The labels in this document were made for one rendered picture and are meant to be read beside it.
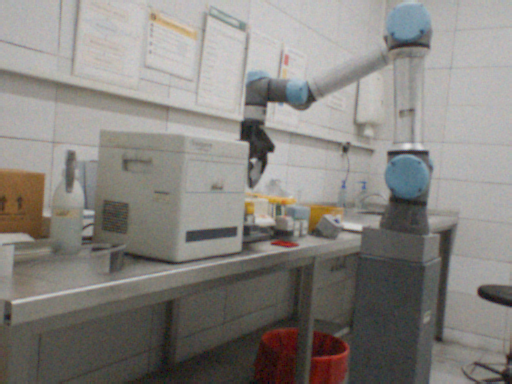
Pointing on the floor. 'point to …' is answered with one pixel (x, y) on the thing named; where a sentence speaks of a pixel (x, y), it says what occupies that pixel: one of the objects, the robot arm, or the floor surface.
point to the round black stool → (496, 293)
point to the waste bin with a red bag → (279, 371)
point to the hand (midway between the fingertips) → (252, 184)
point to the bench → (103, 282)
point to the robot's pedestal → (393, 321)
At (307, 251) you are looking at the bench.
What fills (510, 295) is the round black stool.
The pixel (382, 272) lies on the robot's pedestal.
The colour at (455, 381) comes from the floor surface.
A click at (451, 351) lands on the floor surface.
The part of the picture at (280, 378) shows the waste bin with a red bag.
